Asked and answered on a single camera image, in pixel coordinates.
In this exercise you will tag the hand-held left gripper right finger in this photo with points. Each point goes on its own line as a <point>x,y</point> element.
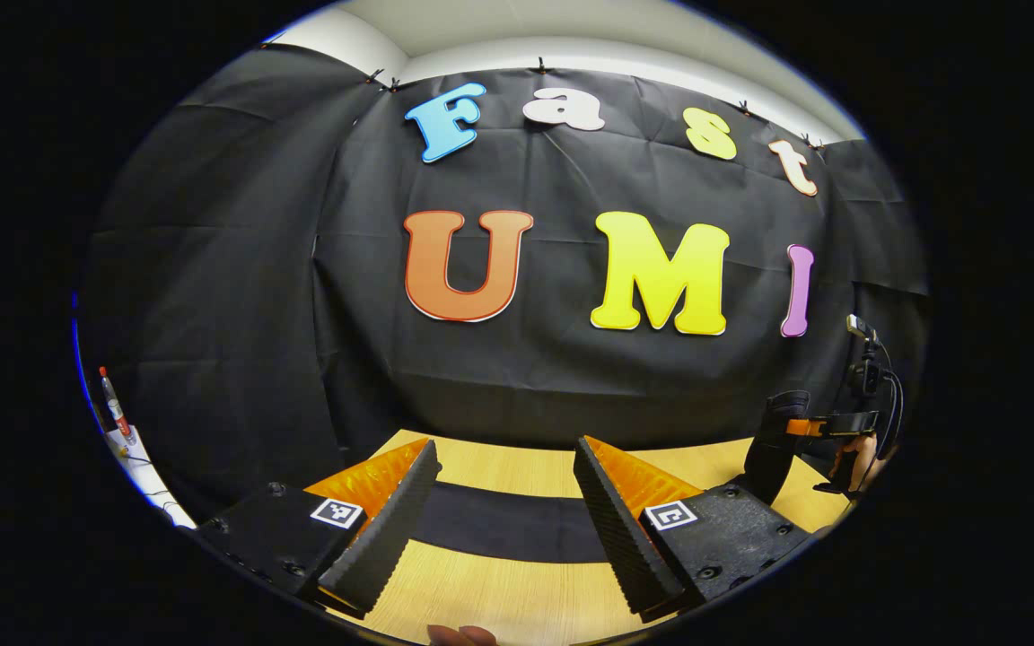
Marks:
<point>616,529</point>

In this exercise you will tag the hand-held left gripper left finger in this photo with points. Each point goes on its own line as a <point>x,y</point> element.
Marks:
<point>391,529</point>

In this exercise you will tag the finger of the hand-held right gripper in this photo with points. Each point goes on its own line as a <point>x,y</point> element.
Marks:
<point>840,423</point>

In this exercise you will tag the black jeans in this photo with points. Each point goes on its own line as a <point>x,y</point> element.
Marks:
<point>508,525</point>

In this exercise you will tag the black backdrop cloth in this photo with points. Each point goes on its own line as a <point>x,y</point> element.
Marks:
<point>553,377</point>

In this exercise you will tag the white side table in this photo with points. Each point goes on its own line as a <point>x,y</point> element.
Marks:
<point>144,475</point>

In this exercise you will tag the red and white marker pen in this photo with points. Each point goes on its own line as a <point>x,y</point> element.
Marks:
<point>115,408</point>

